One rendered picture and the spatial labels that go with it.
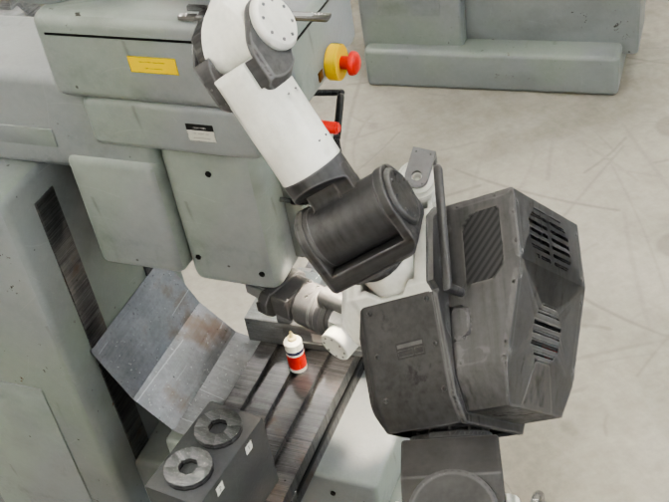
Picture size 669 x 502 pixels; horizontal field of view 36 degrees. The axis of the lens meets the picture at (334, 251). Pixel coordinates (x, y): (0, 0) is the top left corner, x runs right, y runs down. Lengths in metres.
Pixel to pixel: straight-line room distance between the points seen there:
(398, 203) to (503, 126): 3.45
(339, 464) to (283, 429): 0.14
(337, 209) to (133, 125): 0.57
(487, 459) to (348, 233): 0.34
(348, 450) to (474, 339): 0.89
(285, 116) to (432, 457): 0.48
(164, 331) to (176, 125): 0.75
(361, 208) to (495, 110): 3.57
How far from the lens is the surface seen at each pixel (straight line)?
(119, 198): 1.95
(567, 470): 3.30
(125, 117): 1.82
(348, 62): 1.69
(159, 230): 1.96
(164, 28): 1.67
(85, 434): 2.38
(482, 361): 1.38
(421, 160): 1.57
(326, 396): 2.24
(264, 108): 1.32
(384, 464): 2.21
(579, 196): 4.32
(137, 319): 2.36
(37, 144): 2.00
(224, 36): 1.36
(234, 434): 1.94
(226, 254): 1.94
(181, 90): 1.71
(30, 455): 2.57
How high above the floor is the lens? 2.57
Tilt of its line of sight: 38 degrees down
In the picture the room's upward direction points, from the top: 10 degrees counter-clockwise
